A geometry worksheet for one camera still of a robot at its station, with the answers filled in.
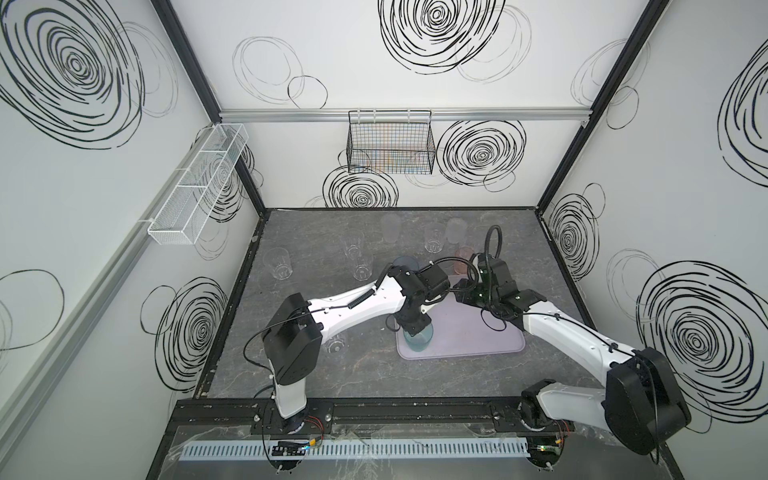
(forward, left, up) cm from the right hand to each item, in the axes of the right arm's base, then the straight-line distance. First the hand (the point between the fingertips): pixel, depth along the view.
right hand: (455, 290), depth 86 cm
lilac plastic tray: (-9, -2, -6) cm, 11 cm away
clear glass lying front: (-14, +35, -9) cm, 38 cm away
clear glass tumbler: (+15, +29, -7) cm, 34 cm away
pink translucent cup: (+19, -6, -7) cm, 21 cm away
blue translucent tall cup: (+7, +14, +5) cm, 16 cm away
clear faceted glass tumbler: (+27, +3, -7) cm, 28 cm away
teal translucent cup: (-17, +11, +4) cm, 20 cm away
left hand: (-10, +12, -1) cm, 15 cm away
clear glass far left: (+15, +58, -7) cm, 60 cm away
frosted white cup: (+29, +19, -4) cm, 35 cm away
